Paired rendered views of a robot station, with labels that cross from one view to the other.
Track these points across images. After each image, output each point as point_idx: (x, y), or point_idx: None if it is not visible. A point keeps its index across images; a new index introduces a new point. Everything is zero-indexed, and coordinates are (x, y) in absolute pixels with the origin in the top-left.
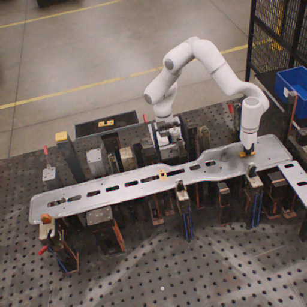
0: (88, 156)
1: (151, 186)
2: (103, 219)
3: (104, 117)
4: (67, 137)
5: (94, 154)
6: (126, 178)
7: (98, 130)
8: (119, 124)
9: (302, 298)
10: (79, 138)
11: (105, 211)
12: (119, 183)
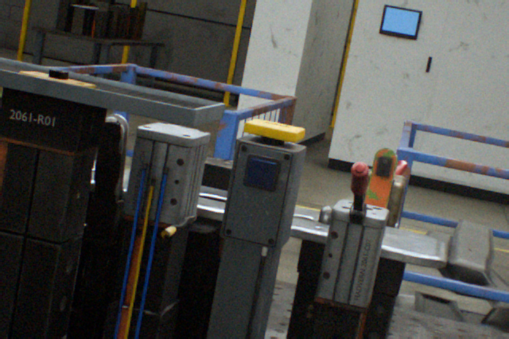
0: (195, 134)
1: None
2: (229, 161)
3: (41, 79)
4: (247, 136)
5: (170, 129)
6: (94, 177)
7: (110, 87)
8: (13, 68)
9: None
10: (203, 99)
11: (216, 162)
12: (126, 181)
